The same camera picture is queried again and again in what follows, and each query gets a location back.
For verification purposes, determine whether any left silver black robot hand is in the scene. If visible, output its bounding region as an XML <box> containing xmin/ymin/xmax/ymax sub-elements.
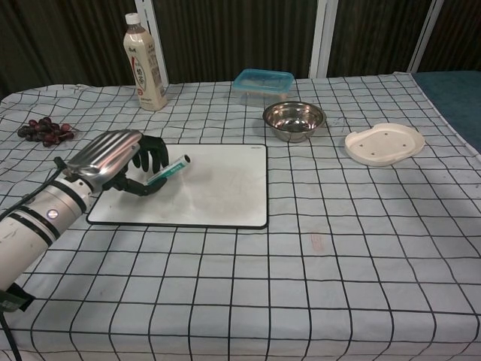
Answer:
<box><xmin>65</xmin><ymin>129</ymin><xmax>169</xmax><ymax>198</ymax></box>

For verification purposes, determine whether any green whiteboard marker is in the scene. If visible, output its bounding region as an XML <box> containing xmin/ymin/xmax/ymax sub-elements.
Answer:
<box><xmin>144</xmin><ymin>154</ymin><xmax>192</xmax><ymax>187</ymax></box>

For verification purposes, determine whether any dark red grape bunch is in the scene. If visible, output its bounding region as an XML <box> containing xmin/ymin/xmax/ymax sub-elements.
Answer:
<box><xmin>17</xmin><ymin>117</ymin><xmax>81</xmax><ymax>146</ymax></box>

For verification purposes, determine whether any milk tea plastic bottle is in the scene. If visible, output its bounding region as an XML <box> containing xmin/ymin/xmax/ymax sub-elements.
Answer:
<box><xmin>123</xmin><ymin>12</ymin><xmax>168</xmax><ymax>112</ymax></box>

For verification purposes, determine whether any clear container with blue lid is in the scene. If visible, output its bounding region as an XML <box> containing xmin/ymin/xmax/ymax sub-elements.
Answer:
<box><xmin>231</xmin><ymin>68</ymin><xmax>295</xmax><ymax>108</ymax></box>

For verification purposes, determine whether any stainless steel bowl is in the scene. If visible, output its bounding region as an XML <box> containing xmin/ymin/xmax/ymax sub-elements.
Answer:
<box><xmin>262</xmin><ymin>101</ymin><xmax>326</xmax><ymax>144</ymax></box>

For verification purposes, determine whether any white black checked tablecloth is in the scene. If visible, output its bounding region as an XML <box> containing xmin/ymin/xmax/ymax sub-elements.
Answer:
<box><xmin>0</xmin><ymin>71</ymin><xmax>481</xmax><ymax>361</ymax></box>

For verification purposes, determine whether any cream plastic tray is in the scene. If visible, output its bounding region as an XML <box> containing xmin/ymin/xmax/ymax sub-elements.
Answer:
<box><xmin>344</xmin><ymin>122</ymin><xmax>426</xmax><ymax>167</ymax></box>

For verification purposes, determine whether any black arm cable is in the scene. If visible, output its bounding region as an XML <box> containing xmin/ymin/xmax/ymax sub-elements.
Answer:
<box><xmin>0</xmin><ymin>156</ymin><xmax>67</xmax><ymax>221</ymax></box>

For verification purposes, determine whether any white dry-erase board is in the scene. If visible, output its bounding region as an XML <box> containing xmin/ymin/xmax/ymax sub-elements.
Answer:
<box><xmin>86</xmin><ymin>143</ymin><xmax>269</xmax><ymax>229</ymax></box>

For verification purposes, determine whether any green black arm strap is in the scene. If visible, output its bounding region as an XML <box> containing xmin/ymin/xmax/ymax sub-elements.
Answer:
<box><xmin>0</xmin><ymin>281</ymin><xmax>36</xmax><ymax>314</ymax></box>

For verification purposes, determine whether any white metal frame post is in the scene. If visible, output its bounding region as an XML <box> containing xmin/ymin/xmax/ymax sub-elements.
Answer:
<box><xmin>308</xmin><ymin>0</ymin><xmax>339</xmax><ymax>80</ymax></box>
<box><xmin>407</xmin><ymin>0</ymin><xmax>439</xmax><ymax>74</ymax></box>

